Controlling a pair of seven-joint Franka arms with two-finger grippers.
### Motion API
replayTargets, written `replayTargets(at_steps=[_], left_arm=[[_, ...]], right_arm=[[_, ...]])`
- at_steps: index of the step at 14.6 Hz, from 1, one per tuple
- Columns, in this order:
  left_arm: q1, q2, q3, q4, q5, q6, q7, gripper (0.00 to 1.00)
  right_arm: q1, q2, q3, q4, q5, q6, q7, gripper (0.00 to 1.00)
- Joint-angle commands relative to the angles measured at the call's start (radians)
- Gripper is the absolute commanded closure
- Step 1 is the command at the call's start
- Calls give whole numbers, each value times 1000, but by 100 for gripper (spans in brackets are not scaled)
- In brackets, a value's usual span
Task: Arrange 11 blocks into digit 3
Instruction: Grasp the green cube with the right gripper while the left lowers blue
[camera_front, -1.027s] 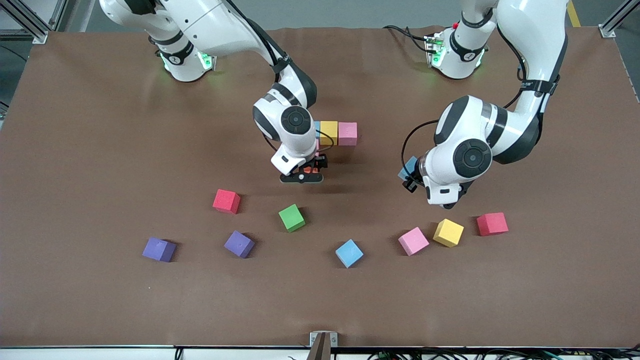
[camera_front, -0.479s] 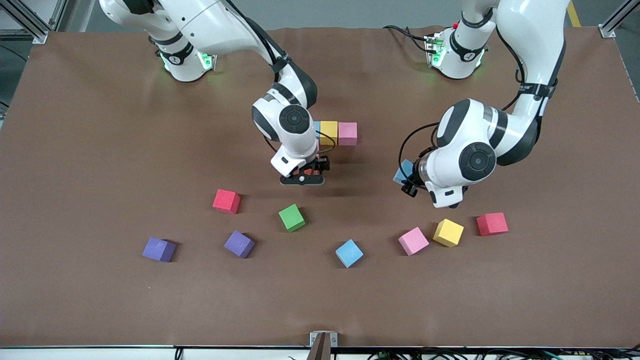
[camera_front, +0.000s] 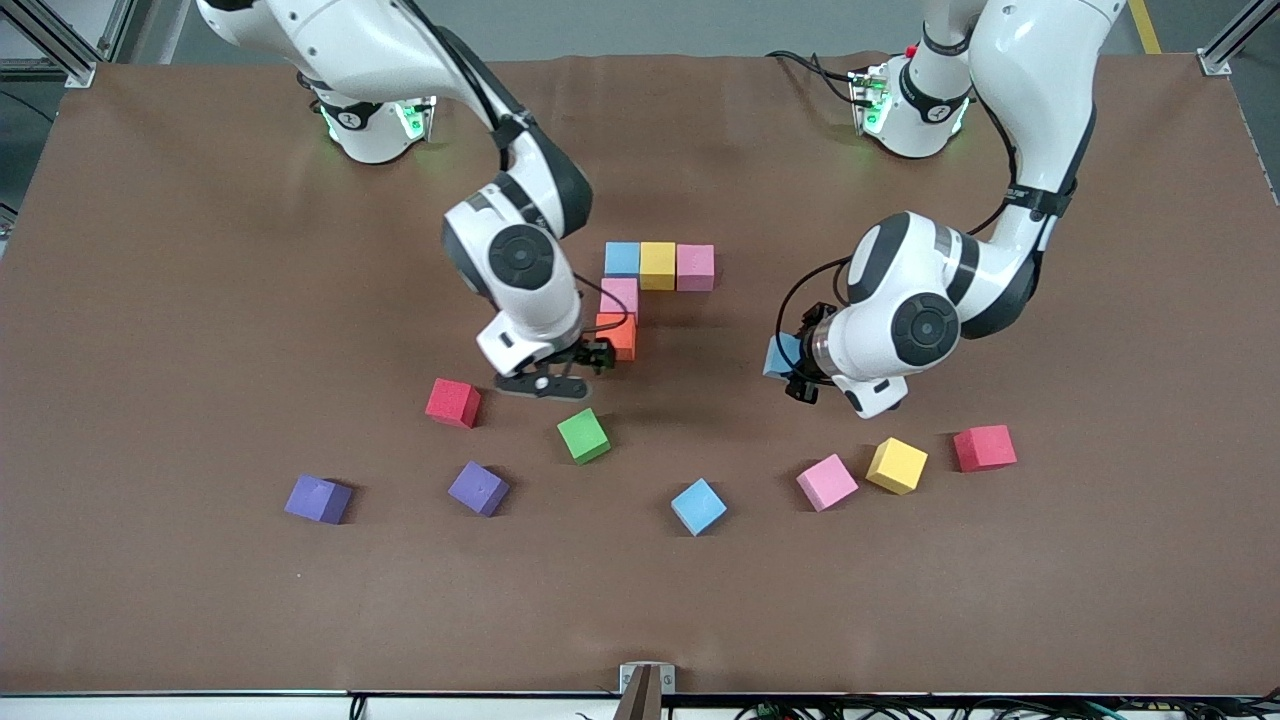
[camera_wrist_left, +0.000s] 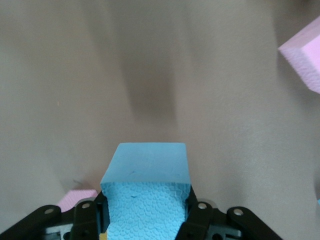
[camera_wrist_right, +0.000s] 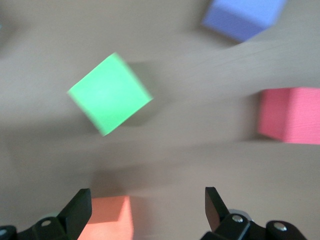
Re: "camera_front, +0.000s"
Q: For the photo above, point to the light blue foam cube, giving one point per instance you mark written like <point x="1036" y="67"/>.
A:
<point x="698" y="506"/>
<point x="622" y="259"/>
<point x="780" y="355"/>

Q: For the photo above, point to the orange foam cube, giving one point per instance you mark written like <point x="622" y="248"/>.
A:
<point x="620" y="335"/>

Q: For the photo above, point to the pink foam cube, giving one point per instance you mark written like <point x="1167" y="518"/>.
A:
<point x="696" y="268"/>
<point x="618" y="295"/>
<point x="826" y="482"/>

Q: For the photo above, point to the green foam cube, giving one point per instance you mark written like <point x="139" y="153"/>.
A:
<point x="583" y="436"/>

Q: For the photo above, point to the yellow foam cube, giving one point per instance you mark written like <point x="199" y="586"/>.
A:
<point x="896" y="465"/>
<point x="657" y="265"/>

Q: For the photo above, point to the red foam cube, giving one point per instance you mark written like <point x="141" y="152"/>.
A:
<point x="984" y="447"/>
<point x="452" y="402"/>

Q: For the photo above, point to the right arm base connector panel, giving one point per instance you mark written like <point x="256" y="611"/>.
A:
<point x="425" y="118"/>

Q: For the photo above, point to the left arm base connector panel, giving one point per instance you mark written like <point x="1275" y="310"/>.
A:
<point x="866" y="95"/>

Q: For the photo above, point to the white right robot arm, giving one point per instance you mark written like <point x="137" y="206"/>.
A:
<point x="540" y="312"/>

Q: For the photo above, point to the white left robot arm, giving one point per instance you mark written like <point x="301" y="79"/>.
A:
<point x="1040" y="100"/>

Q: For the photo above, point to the purple foam cube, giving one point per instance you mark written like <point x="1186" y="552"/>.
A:
<point x="316" y="498"/>
<point x="478" y="487"/>

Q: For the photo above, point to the brown table mat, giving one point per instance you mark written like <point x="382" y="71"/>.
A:
<point x="200" y="600"/>

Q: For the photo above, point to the aluminium frame post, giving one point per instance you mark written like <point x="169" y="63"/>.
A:
<point x="118" y="30"/>
<point x="50" y="45"/>
<point x="1225" y="45"/>

